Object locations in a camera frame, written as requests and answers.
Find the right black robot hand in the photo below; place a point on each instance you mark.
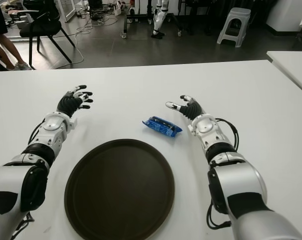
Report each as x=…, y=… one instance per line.
x=192, y=108

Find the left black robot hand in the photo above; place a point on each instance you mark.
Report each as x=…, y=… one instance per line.
x=67, y=103

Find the blue Oreo cookie packet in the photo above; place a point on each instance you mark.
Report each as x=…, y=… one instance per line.
x=160, y=126

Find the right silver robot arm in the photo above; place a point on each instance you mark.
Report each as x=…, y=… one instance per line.
x=240, y=180

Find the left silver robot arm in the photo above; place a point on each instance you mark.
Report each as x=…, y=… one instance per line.
x=13, y=180

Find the black chair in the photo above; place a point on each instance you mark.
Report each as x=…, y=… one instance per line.
x=41, y=28

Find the white framed panel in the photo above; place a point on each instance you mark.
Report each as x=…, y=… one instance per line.
x=67, y=15

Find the white plastic stool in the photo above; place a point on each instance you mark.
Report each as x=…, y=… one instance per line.
x=234, y=25

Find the white humanoid robot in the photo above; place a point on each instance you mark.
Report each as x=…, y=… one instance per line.
x=157, y=18

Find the round dark brown tray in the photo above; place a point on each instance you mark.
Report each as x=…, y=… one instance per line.
x=119, y=190

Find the white bag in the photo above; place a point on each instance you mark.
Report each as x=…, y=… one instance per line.
x=117, y=8

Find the white side table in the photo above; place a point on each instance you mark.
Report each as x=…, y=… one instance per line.
x=293, y=65

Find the white cabinet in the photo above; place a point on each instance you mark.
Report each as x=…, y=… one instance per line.
x=283, y=15

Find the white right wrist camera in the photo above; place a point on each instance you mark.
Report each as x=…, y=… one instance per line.
x=191, y=128

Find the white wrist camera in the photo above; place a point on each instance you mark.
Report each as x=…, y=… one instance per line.
x=72, y=124
x=191, y=128

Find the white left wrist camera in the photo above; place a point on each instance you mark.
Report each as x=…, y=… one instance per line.
x=72, y=124

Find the black wheeled gantry frame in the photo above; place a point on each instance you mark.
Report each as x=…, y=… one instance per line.
x=125, y=22

